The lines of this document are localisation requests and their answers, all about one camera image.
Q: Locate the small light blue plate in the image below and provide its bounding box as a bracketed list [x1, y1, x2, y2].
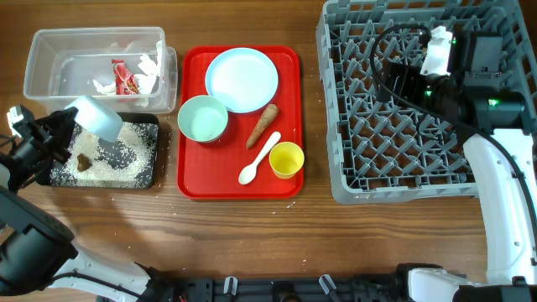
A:
[65, 96, 123, 143]

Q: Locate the brown food scrap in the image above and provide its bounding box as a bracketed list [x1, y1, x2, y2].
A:
[76, 154, 92, 172]

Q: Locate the red snack wrapper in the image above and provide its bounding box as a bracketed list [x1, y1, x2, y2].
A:
[112, 60, 139, 95]

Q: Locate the white napkin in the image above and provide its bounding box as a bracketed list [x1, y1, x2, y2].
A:
[92, 40, 163, 96]

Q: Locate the brown carrot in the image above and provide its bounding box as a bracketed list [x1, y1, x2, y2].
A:
[246, 104, 279, 148]

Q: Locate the yellow plastic cup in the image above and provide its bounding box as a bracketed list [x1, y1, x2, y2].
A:
[268, 142, 305, 180]

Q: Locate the light green bowl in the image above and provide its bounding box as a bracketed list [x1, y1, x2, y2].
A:
[178, 95, 228, 143]

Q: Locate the large light blue plate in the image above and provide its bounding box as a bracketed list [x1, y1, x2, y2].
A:
[205, 47, 279, 113]

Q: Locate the white plastic spoon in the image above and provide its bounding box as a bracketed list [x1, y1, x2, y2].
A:
[238, 132, 282, 185]

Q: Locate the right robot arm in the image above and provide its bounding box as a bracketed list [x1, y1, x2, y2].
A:
[373, 25, 536, 301]

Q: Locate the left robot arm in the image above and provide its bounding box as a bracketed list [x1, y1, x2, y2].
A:
[1, 106, 153, 301]

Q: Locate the grey dishwasher rack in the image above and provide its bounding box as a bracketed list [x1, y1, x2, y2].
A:
[315, 1, 536, 205]

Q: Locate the clear plastic waste bin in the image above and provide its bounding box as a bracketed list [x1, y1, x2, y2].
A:
[23, 27, 178, 114]

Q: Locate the spilled white rice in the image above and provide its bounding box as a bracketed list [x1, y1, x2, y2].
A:
[50, 120, 159, 189]

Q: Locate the black rectangular tray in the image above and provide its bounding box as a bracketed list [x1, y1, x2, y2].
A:
[34, 110, 161, 190]

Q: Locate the red serving tray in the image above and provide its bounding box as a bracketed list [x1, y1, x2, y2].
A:
[176, 45, 304, 200]

